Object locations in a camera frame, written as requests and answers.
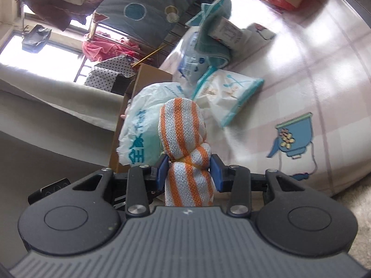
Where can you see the white dotted cloth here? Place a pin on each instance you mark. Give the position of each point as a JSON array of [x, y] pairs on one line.
[[101, 75]]

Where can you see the grey quilt with blue circles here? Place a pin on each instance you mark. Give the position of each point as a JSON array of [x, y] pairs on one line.
[[145, 8]]

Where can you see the yellow stick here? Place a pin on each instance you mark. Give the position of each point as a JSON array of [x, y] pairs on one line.
[[149, 55]]

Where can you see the small white printed carton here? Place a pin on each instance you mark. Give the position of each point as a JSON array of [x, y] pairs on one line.
[[229, 31]]

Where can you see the black hanging bag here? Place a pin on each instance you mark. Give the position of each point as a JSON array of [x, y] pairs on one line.
[[36, 39]]

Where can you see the white curtain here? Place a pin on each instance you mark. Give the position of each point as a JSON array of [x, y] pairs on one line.
[[43, 92]]

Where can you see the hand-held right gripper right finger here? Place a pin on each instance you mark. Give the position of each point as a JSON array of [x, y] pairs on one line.
[[216, 175]]

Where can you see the orange white striped towel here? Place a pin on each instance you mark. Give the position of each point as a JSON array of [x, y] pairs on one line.
[[185, 133]]

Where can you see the dark brown cloth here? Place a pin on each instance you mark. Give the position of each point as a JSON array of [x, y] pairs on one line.
[[52, 11]]

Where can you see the blue white soft packet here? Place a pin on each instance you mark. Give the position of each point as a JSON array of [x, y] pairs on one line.
[[191, 60]]

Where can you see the pink garment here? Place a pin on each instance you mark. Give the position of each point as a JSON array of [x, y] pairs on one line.
[[98, 49]]

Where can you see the white plastic bag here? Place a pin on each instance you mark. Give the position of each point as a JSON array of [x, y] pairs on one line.
[[142, 127]]

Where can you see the small white printed packet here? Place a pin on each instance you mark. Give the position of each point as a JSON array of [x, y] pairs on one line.
[[260, 31]]

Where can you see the brown cardboard box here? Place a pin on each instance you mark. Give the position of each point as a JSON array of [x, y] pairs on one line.
[[150, 75]]

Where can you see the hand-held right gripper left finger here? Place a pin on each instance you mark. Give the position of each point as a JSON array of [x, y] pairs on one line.
[[162, 172]]

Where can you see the checked printed bed sheet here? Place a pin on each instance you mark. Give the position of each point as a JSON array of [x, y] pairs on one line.
[[318, 78]]

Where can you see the teal towel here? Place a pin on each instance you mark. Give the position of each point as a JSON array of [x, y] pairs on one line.
[[214, 53]]

